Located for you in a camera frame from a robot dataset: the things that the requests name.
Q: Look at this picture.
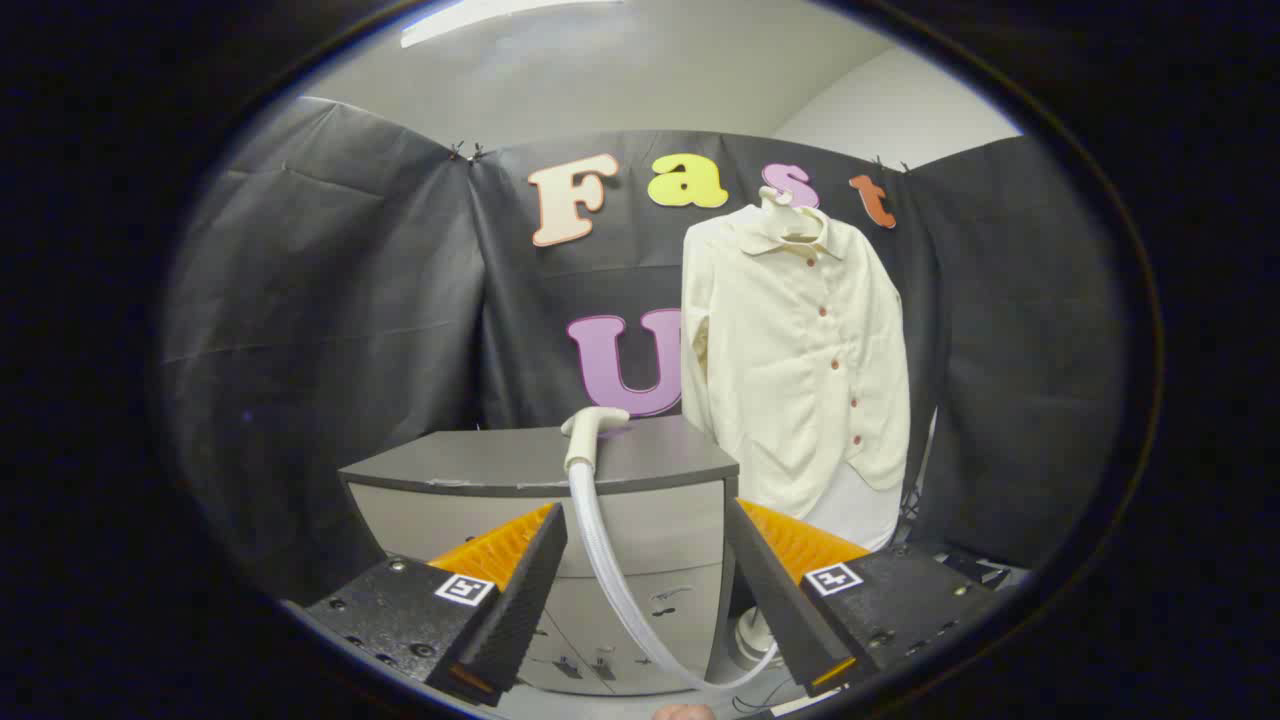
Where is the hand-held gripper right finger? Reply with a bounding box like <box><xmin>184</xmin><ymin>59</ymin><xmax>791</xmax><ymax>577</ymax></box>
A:
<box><xmin>722</xmin><ymin>497</ymin><xmax>1006</xmax><ymax>699</ymax></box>

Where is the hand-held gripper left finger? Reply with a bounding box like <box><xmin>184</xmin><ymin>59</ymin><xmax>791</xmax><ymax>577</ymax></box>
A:
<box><xmin>285</xmin><ymin>502</ymin><xmax>569</xmax><ymax>708</ymax></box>

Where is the cream button-up shirt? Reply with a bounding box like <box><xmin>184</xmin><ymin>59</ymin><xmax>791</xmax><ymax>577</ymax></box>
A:
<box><xmin>680</xmin><ymin>205</ymin><xmax>913</xmax><ymax>521</ymax></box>

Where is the white cloth panel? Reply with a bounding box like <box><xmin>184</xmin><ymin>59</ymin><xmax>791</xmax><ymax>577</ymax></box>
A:
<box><xmin>800</xmin><ymin>455</ymin><xmax>906</xmax><ymax>553</ymax></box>

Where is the grey drawer cabinet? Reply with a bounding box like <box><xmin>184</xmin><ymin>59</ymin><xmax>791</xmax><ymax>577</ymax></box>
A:
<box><xmin>338</xmin><ymin>415</ymin><xmax>741</xmax><ymax>698</ymax></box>

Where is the black box device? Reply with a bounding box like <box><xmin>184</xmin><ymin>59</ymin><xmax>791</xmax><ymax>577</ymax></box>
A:
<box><xmin>935</xmin><ymin>550</ymin><xmax>1013</xmax><ymax>591</ymax></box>

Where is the grey metal pole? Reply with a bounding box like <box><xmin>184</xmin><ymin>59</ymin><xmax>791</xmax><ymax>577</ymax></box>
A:
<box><xmin>915</xmin><ymin>405</ymin><xmax>941</xmax><ymax>491</ymax></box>

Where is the ceiling light strip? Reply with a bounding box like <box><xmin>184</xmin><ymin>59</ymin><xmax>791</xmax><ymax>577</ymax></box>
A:
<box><xmin>400</xmin><ymin>0</ymin><xmax>626</xmax><ymax>49</ymax></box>

